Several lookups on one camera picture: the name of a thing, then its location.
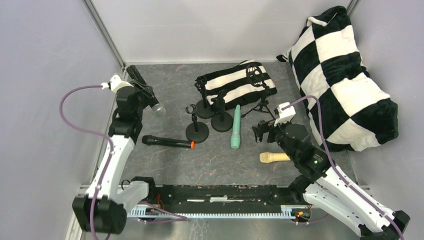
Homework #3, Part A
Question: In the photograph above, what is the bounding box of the back round base mic stand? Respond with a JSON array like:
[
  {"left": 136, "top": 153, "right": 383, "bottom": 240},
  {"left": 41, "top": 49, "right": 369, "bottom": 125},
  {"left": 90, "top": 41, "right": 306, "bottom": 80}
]
[{"left": 194, "top": 76, "right": 215, "bottom": 119}]

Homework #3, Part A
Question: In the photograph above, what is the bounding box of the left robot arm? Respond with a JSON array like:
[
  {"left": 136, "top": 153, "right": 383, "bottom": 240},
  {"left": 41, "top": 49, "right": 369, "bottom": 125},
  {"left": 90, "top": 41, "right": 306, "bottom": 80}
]
[{"left": 72, "top": 82, "right": 156, "bottom": 239}]

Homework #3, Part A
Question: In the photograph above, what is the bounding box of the middle round base mic stand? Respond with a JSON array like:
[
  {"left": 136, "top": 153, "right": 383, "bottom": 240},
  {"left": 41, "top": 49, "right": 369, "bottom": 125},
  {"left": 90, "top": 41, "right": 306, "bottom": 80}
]
[{"left": 211, "top": 89, "right": 234, "bottom": 133}]

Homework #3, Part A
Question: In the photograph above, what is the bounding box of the tripod shock mount mic stand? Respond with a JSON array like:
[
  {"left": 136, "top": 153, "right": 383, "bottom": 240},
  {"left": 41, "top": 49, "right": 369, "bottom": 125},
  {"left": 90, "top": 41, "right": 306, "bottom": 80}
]
[{"left": 241, "top": 64, "right": 276, "bottom": 120}]

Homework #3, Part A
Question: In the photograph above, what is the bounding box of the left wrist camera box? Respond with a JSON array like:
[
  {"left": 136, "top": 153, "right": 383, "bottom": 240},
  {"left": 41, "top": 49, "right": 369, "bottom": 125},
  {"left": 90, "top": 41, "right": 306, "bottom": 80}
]
[{"left": 100, "top": 74, "right": 134, "bottom": 93}]

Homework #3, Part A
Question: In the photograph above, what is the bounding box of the aluminium corner frame post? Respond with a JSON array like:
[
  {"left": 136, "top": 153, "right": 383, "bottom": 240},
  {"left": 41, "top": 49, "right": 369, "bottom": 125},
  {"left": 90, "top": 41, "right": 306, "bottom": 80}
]
[{"left": 82, "top": 0, "right": 126, "bottom": 69}]

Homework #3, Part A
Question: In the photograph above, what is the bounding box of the round base mic stand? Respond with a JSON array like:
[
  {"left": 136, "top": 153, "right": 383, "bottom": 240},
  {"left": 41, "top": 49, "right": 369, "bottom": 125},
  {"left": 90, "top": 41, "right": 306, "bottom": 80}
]
[
  {"left": 194, "top": 76, "right": 215, "bottom": 119},
  {"left": 185, "top": 104, "right": 210, "bottom": 144},
  {"left": 211, "top": 89, "right": 234, "bottom": 133}
]

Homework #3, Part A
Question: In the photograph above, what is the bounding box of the teal green microphone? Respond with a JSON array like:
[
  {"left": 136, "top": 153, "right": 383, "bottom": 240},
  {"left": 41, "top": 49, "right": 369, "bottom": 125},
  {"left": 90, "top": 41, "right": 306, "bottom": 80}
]
[{"left": 230, "top": 104, "right": 241, "bottom": 149}]

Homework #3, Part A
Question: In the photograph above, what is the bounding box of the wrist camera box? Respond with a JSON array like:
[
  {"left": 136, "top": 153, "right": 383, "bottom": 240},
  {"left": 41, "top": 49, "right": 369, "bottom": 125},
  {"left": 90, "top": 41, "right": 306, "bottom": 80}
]
[
  {"left": 274, "top": 102, "right": 296, "bottom": 127},
  {"left": 100, "top": 74, "right": 134, "bottom": 93}
]

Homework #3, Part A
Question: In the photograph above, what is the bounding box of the black glitter microphone silver head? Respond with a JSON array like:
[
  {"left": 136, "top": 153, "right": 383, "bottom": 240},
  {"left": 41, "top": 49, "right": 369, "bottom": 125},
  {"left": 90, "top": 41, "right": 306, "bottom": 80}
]
[{"left": 125, "top": 65, "right": 166, "bottom": 118}]

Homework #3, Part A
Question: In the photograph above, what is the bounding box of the black microphone orange end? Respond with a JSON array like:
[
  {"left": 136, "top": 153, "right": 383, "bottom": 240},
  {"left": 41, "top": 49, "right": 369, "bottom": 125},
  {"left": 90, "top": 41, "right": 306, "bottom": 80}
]
[{"left": 141, "top": 135, "right": 195, "bottom": 149}]

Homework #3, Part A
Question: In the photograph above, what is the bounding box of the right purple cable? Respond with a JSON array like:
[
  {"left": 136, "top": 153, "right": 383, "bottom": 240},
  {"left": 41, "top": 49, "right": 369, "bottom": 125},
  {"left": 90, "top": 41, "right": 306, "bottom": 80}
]
[{"left": 284, "top": 95, "right": 406, "bottom": 240}]

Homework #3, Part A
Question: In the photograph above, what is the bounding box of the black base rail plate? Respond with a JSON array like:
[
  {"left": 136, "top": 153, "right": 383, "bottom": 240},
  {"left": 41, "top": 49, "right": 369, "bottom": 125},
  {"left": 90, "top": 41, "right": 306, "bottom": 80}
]
[{"left": 143, "top": 184, "right": 307, "bottom": 214}]

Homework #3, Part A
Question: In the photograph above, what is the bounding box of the cream beige microphone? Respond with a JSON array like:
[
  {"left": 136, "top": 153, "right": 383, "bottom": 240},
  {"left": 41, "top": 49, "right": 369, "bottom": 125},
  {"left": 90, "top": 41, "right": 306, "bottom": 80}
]
[{"left": 259, "top": 152, "right": 291, "bottom": 164}]

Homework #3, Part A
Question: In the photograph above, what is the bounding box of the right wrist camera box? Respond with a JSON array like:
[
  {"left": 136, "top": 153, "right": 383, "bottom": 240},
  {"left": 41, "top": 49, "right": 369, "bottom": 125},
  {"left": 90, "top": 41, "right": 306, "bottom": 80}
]
[{"left": 274, "top": 102, "right": 296, "bottom": 127}]

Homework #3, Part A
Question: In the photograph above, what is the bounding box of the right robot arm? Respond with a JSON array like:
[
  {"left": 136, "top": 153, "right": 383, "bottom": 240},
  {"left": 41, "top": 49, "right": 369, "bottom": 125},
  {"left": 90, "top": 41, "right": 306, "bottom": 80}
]
[{"left": 252, "top": 120, "right": 411, "bottom": 240}]

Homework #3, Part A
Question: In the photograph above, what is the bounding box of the front round base mic stand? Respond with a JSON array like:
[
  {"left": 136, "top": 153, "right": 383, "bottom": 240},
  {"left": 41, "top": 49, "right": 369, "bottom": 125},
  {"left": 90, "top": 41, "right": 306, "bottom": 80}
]
[{"left": 185, "top": 104, "right": 210, "bottom": 144}]

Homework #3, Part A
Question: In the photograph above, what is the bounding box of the black white checkered pillow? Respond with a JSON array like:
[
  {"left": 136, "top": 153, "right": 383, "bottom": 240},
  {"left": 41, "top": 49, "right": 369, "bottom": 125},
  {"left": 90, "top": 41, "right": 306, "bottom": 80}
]
[{"left": 277, "top": 6, "right": 399, "bottom": 152}]

